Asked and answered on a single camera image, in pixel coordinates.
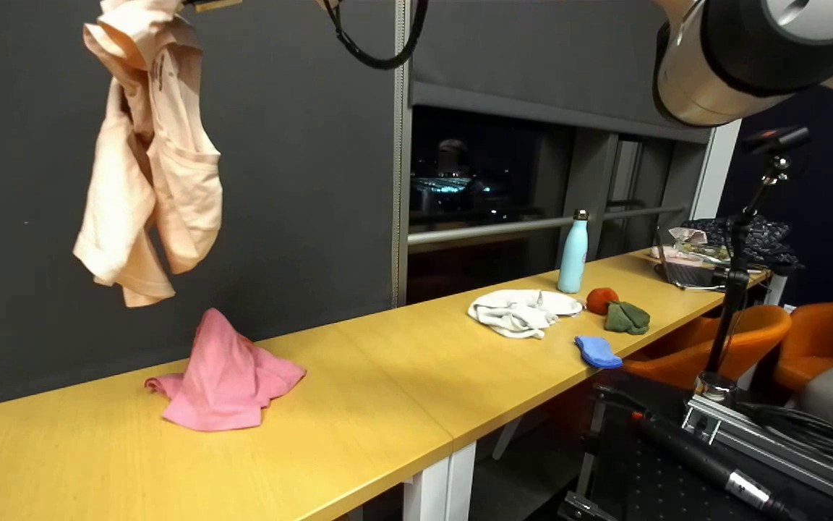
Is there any bowl with contents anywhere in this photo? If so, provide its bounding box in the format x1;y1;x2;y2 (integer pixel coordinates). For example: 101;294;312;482
650;223;739;293

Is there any pink cloth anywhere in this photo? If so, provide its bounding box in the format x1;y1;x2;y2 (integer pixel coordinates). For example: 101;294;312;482
141;304;309;435

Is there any peach shirt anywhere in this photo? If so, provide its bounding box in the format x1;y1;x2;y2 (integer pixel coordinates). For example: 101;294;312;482
69;0;230;312

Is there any window frame pillar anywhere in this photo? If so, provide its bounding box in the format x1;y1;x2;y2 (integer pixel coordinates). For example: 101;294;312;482
389;0;420;309

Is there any grey white towel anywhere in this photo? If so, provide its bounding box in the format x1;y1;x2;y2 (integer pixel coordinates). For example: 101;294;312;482
465;287;572;345

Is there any red radish plush toy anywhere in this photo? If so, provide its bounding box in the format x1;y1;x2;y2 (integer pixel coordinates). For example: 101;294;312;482
582;283;655;339

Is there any blue cloth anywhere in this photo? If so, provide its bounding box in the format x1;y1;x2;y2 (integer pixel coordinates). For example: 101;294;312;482
572;333;629;375

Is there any black perforated board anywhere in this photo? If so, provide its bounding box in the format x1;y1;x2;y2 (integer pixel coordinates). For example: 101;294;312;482
584;385;833;521

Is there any white window pillar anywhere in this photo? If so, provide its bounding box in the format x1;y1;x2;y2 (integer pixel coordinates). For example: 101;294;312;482
687;115;746;223

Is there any aluminium extrusion bar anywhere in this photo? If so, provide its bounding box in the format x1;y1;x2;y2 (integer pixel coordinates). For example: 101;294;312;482
678;387;833;500

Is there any black tool handle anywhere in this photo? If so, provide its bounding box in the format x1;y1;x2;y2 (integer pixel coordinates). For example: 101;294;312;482
626;407;798;521

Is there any black camera tripod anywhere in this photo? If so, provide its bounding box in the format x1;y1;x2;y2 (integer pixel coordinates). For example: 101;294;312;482
697;121;817;400

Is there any white table leg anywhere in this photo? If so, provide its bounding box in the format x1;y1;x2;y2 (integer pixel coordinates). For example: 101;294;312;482
400;439;483;521

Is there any dark tangled bundle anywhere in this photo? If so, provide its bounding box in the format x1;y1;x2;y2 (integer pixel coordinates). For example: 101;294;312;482
714;212;808;277

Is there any light blue bottle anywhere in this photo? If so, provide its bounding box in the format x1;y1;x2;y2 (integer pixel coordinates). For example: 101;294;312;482
556;204;595;299

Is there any silver handrail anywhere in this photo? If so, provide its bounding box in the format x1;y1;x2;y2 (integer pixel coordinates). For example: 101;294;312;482
406;202;701;248

